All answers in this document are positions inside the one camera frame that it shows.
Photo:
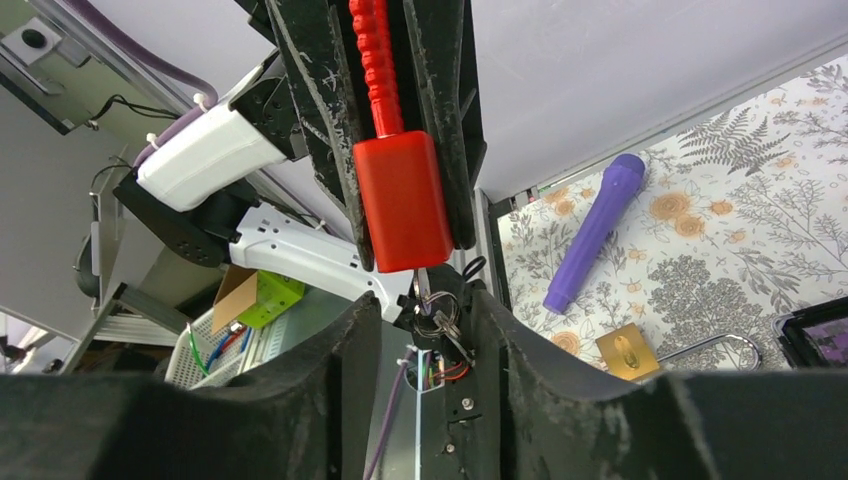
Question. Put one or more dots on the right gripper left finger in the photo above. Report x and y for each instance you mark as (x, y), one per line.
(302, 415)

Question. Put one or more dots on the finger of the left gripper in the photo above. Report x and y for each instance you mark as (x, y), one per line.
(444, 59)
(310, 40)

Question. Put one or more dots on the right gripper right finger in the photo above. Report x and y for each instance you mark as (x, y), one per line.
(548, 415)

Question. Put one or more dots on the red cable lock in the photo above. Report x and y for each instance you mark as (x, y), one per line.
(397, 170)

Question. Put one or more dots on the silver keys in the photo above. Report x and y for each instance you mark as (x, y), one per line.
(437, 315)

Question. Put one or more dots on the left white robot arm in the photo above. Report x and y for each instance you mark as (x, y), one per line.
(193, 191)

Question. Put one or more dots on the brass padlock long shackle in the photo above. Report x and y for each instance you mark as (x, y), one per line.
(627, 355)

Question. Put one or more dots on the black poker chip case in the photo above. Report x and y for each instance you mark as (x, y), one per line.
(815, 336)

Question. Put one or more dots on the floral tablecloth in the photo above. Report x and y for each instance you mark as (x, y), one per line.
(740, 219)

